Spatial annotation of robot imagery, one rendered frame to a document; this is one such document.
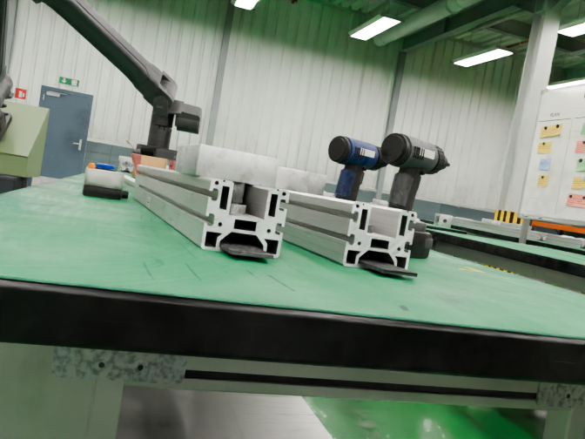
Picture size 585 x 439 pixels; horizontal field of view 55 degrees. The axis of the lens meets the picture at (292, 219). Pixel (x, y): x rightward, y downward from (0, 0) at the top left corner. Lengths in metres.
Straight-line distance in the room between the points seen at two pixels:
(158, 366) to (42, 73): 12.27
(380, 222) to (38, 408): 0.50
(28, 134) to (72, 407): 1.25
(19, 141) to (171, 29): 11.24
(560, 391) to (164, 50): 12.32
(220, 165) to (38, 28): 12.22
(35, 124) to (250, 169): 1.07
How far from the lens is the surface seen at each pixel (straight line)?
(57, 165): 12.53
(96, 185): 1.29
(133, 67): 1.41
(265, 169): 0.75
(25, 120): 1.75
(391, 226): 0.78
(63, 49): 12.78
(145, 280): 0.45
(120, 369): 0.51
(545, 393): 0.69
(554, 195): 4.46
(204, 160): 0.73
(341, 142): 1.20
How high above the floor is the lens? 0.87
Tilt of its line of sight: 3 degrees down
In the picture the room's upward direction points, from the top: 10 degrees clockwise
